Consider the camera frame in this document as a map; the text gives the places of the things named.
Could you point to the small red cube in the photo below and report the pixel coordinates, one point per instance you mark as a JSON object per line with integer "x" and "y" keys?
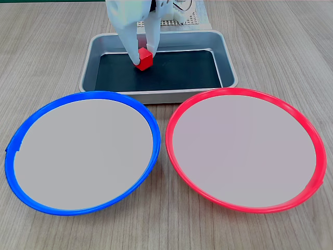
{"x": 144, "y": 61}

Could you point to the black tray mat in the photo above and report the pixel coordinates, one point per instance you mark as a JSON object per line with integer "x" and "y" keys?
{"x": 177, "y": 73}

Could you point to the steel tray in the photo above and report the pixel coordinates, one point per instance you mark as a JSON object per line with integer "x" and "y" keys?
{"x": 158, "y": 96}

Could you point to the blue-rimmed white plate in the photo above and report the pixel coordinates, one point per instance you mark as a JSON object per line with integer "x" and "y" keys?
{"x": 83, "y": 153}

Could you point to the red-rimmed white plate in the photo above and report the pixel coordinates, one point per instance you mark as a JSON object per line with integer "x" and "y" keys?
{"x": 244, "y": 151}

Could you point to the pale perforated base plate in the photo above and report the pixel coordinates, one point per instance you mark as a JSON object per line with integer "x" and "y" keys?
{"x": 179, "y": 23}

